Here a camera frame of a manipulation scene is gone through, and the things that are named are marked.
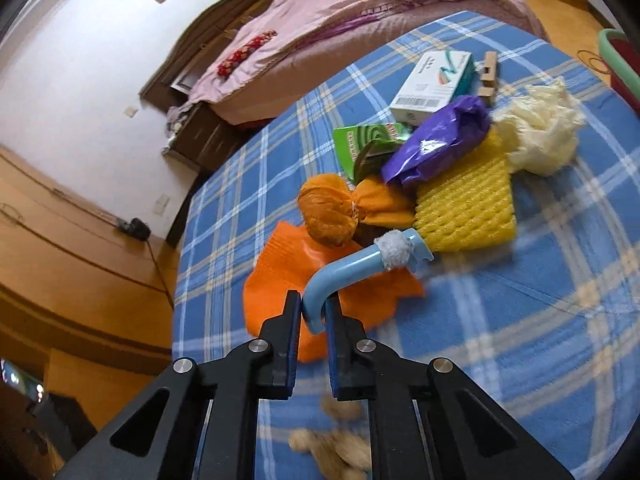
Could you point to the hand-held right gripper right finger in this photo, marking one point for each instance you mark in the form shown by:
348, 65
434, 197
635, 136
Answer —
336, 355

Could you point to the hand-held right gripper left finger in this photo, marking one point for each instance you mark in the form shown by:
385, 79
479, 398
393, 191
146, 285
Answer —
292, 345

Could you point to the orange mesh bag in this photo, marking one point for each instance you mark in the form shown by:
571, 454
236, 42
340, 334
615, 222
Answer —
280, 270

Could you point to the blue plastic hook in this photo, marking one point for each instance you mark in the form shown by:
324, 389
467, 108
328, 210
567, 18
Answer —
350, 266

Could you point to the green spiral print box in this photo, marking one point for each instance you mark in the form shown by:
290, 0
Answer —
355, 142

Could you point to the purple plastic bag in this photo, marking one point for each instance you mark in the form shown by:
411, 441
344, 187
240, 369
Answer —
430, 145

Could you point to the white and teal box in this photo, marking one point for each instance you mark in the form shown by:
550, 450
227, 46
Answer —
430, 85

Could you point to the white paper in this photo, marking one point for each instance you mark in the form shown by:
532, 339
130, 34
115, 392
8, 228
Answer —
540, 125

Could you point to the green and red bin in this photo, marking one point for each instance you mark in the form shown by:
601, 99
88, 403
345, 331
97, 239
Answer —
622, 65

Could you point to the beige peanut shell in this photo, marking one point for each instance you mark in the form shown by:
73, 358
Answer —
330, 455
342, 408

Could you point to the orange tied mesh bundle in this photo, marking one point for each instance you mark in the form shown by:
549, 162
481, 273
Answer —
325, 210

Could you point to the blue plaid tablecloth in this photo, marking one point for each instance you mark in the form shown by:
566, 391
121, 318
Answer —
500, 335

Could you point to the yellow foam fruit net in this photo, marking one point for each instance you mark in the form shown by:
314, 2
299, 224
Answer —
465, 210

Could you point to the black power adapter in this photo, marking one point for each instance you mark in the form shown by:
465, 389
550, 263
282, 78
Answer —
135, 227

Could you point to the brown wooden nightstand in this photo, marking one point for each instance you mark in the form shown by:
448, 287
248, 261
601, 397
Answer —
210, 135

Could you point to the grey cloth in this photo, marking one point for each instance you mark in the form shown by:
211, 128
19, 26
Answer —
175, 125

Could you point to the dark furniture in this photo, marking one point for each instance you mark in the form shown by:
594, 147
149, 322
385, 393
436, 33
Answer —
50, 425

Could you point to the bed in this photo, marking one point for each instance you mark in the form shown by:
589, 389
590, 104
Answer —
320, 77

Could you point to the red floral pillow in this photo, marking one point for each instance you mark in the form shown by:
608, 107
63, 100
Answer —
245, 54

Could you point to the wooden block piece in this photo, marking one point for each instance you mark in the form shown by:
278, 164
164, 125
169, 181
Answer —
487, 80

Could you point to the brown wooden headboard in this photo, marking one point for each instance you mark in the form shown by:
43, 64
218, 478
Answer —
200, 35

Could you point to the pink quilt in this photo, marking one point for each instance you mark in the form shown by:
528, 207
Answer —
350, 10

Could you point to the white wall socket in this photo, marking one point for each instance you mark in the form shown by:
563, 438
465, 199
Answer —
161, 205

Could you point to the white wall switch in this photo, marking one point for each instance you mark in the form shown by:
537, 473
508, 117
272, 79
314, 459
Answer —
130, 111

